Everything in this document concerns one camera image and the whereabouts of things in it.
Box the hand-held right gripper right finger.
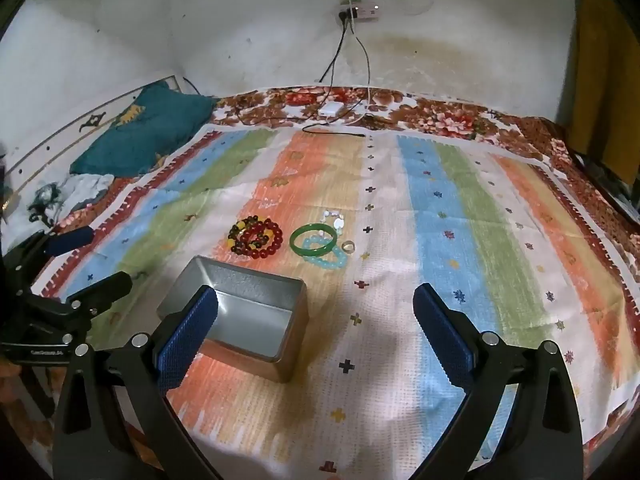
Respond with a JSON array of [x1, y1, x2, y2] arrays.
[[412, 282, 586, 480]]

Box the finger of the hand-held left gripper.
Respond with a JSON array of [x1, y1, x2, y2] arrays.
[[0, 226, 96, 286], [30, 271, 134, 321]]

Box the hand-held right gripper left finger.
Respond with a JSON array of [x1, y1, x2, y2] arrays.
[[52, 284, 226, 480]]

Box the silver metal tin box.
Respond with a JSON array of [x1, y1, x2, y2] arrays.
[[156, 255, 308, 384]]

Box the dark red yellow bead bracelet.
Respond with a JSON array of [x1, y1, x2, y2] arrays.
[[228, 215, 266, 256]]

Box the light blue bead bracelet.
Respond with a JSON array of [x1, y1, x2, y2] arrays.
[[301, 234, 348, 271]]

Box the green jade bangle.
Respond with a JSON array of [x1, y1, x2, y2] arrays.
[[290, 222, 337, 256]]

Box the white shell bracelet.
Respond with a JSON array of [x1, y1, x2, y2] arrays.
[[320, 209, 348, 233]]

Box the white crumpled cloth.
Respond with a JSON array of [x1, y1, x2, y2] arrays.
[[10, 172, 116, 231]]

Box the white headboard with gold trim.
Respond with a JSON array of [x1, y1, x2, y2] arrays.
[[0, 74, 186, 201]]

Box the teal cloth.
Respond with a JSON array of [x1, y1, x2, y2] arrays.
[[70, 82, 218, 178]]

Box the striped colourful blanket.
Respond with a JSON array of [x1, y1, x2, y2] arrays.
[[30, 127, 640, 480]]

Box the yellow curtain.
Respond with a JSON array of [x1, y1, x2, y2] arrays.
[[570, 0, 640, 186]]

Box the white power strip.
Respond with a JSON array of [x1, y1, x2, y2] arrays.
[[334, 2, 379, 23]]

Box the black cable with thin end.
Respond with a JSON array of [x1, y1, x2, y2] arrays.
[[301, 125, 367, 139]]

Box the white cable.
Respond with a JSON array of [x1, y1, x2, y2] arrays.
[[347, 0, 373, 126]]

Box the white charger with cables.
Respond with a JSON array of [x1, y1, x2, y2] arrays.
[[235, 20, 371, 126]]

